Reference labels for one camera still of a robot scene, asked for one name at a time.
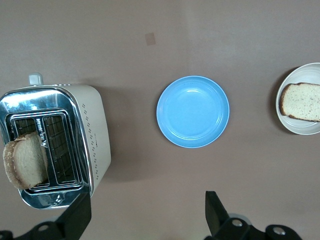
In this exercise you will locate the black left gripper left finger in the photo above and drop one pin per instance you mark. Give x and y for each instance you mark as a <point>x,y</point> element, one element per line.
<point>75,217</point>

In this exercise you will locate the blue plate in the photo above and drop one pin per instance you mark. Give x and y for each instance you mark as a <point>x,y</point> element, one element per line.
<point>192,112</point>

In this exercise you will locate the beige chrome toaster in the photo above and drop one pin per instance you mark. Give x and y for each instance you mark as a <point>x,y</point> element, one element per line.
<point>95,125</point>

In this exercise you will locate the brown crusted bread slice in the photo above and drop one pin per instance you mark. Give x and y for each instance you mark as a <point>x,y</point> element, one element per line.
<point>302,102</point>
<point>25,162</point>

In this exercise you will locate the beige plate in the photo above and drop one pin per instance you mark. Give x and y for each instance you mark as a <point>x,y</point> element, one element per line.
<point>297,126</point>

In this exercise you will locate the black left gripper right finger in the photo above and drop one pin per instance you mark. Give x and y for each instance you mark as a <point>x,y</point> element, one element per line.
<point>216,215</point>

